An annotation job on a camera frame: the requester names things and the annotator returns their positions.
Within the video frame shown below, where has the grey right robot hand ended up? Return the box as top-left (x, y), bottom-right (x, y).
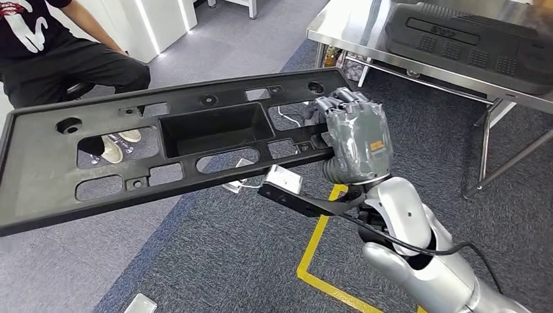
top-left (302, 87), bottom-right (395, 186)

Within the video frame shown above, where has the black plastic plate bracket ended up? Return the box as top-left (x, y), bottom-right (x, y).
top-left (0, 67), bottom-right (351, 237)

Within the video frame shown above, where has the stainless steel workbench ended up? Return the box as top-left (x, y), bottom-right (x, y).
top-left (305, 0), bottom-right (553, 200)

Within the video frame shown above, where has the white power strip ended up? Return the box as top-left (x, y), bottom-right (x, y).
top-left (222, 158), bottom-right (256, 194)

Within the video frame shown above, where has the large black plastic panel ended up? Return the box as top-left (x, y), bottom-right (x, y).
top-left (383, 2), bottom-right (553, 97)

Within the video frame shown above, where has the white table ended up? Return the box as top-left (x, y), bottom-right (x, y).
top-left (207, 0), bottom-right (258, 20)

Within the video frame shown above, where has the metal floor outlet box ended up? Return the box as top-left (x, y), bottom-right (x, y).
top-left (124, 293), bottom-right (158, 313)

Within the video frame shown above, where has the seated person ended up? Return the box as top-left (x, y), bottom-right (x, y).
top-left (0, 0), bottom-right (152, 165)

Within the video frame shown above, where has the white power cable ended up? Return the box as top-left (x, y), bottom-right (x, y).
top-left (276, 106), bottom-right (303, 128)

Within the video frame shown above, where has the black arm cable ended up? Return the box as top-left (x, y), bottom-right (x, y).
top-left (338, 213), bottom-right (503, 295)

